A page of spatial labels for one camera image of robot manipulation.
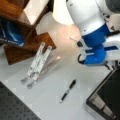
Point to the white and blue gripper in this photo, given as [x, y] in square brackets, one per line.
[100, 47]

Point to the black and grey storage box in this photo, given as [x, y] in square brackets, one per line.
[105, 99]

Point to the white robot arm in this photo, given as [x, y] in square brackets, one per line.
[86, 15]

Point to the clear plastic ruler strip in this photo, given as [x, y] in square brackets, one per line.
[47, 68]

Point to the black pen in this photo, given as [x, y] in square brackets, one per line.
[67, 91]

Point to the wooden shelf block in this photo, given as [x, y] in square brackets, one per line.
[26, 14]

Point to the upper metal ruler strip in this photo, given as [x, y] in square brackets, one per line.
[34, 63]

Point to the blue book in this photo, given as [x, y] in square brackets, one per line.
[10, 33]

